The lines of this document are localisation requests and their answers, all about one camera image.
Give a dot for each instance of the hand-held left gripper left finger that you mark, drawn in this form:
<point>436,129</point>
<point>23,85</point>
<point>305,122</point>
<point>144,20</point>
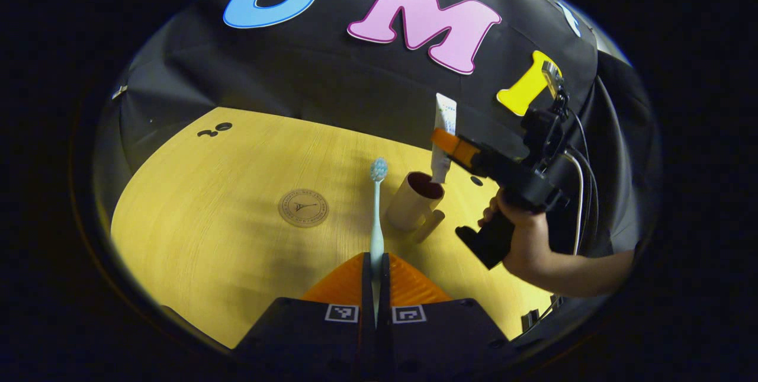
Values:
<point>366,311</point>

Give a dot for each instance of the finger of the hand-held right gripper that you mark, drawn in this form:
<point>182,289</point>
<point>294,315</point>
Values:
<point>459,148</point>

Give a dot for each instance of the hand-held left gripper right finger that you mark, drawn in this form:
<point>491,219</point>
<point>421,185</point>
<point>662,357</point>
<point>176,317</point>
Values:
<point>385,311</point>

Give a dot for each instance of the white toothpaste tube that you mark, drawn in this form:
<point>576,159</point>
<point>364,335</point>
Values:
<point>444,127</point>

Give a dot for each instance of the pale blue toothbrush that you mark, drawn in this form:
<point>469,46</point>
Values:
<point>376,222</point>

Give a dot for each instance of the round cork coaster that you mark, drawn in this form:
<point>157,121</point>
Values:
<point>303,208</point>

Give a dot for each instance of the black backdrop cloth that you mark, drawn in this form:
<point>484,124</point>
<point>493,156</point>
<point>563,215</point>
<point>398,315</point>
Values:
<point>325,74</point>

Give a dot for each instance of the silver cloth clip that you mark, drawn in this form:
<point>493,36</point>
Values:
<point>119,92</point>

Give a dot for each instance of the black desk edge bracket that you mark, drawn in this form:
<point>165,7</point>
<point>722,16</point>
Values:
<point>530,321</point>

